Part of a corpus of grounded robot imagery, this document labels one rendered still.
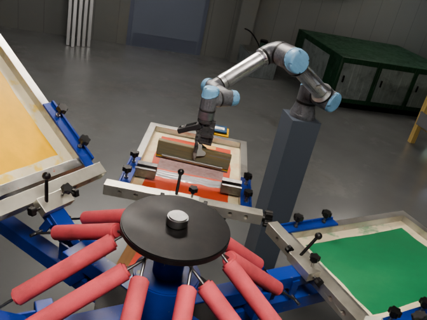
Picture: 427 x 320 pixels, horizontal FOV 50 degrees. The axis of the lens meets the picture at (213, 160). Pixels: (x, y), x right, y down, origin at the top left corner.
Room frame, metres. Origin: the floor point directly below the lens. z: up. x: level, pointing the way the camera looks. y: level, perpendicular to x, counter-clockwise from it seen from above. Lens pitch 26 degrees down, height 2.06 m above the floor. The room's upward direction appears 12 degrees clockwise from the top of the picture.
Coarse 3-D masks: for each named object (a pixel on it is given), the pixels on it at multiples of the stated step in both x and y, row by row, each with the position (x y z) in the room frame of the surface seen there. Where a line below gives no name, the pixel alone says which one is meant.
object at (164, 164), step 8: (192, 144) 2.38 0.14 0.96; (152, 160) 2.09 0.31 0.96; (160, 160) 2.11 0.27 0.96; (168, 160) 2.13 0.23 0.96; (160, 168) 2.02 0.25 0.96; (168, 168) 2.04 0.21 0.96; (176, 168) 2.05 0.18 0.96; (184, 168) 2.07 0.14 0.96; (144, 184) 1.83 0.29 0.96; (152, 184) 1.85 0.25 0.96; (160, 184) 1.87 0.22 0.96; (168, 184) 1.88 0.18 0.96; (176, 184) 1.90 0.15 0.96; (184, 184) 1.91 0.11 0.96; (184, 192) 1.84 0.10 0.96
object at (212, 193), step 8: (224, 152) 2.37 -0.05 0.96; (192, 168) 2.09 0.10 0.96; (200, 168) 2.11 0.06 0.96; (192, 176) 2.01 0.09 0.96; (200, 176) 2.03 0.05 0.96; (208, 176) 2.05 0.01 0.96; (216, 176) 2.07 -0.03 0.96; (224, 176) 2.09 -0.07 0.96; (192, 184) 1.93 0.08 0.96; (200, 192) 1.87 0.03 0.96; (208, 192) 1.89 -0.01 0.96; (216, 192) 1.90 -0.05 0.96; (216, 200) 1.83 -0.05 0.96; (224, 200) 1.85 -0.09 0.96
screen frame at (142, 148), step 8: (152, 128) 2.40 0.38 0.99; (160, 128) 2.46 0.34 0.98; (168, 128) 2.46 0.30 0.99; (176, 128) 2.48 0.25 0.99; (144, 136) 2.28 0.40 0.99; (152, 136) 2.37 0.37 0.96; (184, 136) 2.46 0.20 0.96; (192, 136) 2.46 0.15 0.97; (216, 136) 2.50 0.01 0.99; (144, 144) 2.18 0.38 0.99; (224, 144) 2.47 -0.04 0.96; (232, 144) 2.47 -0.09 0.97; (240, 144) 2.46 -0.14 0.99; (144, 152) 2.11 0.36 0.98; (240, 152) 2.34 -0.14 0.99; (240, 160) 2.24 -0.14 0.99; (240, 168) 2.14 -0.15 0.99; (240, 176) 2.06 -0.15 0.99
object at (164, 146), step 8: (160, 144) 1.94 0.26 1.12; (168, 144) 1.95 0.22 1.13; (176, 144) 1.95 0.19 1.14; (184, 144) 1.96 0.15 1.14; (160, 152) 1.94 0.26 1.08; (168, 152) 1.95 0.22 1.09; (176, 152) 1.95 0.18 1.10; (184, 152) 1.95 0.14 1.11; (192, 152) 1.95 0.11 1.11; (208, 152) 1.95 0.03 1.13; (216, 152) 1.96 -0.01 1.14; (200, 160) 1.95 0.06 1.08; (208, 160) 1.95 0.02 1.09; (216, 160) 1.95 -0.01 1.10; (224, 160) 1.95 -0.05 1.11; (224, 168) 1.95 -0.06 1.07
